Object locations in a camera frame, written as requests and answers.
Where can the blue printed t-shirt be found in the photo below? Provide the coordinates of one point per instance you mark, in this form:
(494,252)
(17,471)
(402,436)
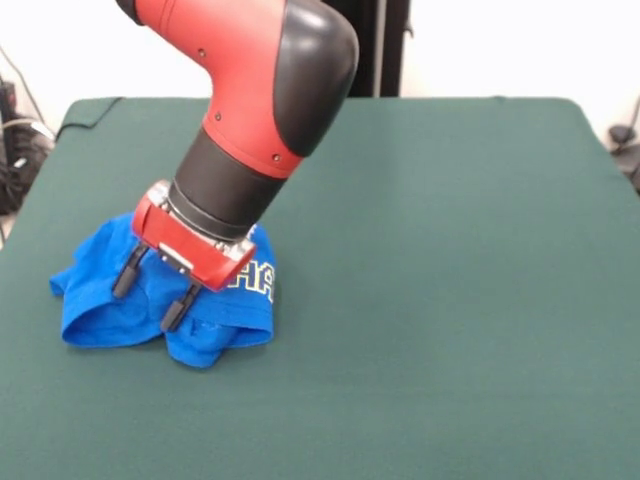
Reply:
(100,300)

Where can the black floor stand base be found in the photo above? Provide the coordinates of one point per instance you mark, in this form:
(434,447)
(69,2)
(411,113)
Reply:
(625,150)
(15,170)

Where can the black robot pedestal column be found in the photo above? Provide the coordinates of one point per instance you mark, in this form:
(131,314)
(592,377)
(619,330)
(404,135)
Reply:
(385,50)

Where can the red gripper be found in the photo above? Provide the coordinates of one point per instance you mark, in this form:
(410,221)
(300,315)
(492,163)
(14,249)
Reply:
(200,250)

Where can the dark green table cloth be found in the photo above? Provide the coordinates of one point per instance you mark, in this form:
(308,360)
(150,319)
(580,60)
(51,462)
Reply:
(400,250)

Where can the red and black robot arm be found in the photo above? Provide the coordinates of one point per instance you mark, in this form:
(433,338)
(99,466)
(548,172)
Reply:
(260,75)

